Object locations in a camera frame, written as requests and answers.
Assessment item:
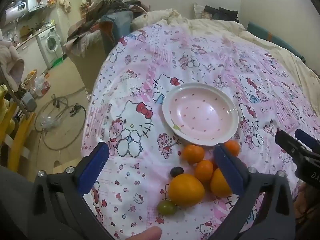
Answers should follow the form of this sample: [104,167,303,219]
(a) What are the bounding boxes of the pink fluffy garment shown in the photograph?
[0,39,25,90]

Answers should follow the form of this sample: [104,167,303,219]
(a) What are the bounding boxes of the pink plate with white rim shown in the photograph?
[162,82,240,147]

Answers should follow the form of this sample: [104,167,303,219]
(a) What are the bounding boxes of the yellow wooden frame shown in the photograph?
[0,85,37,173]

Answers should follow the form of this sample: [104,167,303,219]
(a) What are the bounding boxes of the person's left hand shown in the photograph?
[129,226,162,240]

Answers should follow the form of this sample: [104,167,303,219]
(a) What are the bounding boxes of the teal mat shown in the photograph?
[247,21,307,63]

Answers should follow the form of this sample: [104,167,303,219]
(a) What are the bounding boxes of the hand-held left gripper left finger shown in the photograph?
[32,142,110,217]

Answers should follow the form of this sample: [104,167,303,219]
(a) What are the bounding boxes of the dark clothes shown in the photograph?
[204,5,239,22]

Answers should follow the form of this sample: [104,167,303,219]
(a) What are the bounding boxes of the small orange tomato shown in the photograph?
[181,144,205,164]

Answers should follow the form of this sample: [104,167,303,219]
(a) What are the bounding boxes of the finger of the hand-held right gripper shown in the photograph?
[274,130,307,162]
[294,129,320,153]

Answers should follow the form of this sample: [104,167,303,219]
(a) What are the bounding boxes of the pile of clothes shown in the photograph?
[66,0,150,45]

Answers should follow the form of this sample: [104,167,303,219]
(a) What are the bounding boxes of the large orange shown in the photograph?
[168,174,205,207]
[210,167,234,197]

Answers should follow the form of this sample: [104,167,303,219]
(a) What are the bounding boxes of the green grape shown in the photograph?
[157,200,177,216]

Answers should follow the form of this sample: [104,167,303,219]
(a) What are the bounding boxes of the white washing machine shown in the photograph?
[36,26,63,68]

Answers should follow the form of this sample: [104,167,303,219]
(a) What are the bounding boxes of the small orange tangerine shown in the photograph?
[224,140,241,157]

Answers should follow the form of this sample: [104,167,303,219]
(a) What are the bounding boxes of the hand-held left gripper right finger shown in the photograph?
[214,144,295,215]

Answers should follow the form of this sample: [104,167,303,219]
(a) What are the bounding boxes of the white water heater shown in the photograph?
[5,1,28,23]

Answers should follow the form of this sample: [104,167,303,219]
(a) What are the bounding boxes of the pink cartoon printed blanket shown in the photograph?
[81,22,320,240]

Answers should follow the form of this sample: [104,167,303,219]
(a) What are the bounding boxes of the kitchen counter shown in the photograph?
[15,25,57,52]

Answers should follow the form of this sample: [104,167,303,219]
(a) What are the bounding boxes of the plastic bag with red items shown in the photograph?
[34,74,52,97]

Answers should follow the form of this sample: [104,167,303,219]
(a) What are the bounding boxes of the coiled hose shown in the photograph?
[35,94,87,152]

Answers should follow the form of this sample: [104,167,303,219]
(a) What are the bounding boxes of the person's right hand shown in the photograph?
[295,182,320,230]

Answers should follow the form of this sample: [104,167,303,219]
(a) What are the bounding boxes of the brown cardboard box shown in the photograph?
[66,34,108,92]

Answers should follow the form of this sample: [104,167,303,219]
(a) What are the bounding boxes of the grey boxy device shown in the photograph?
[22,91,37,112]

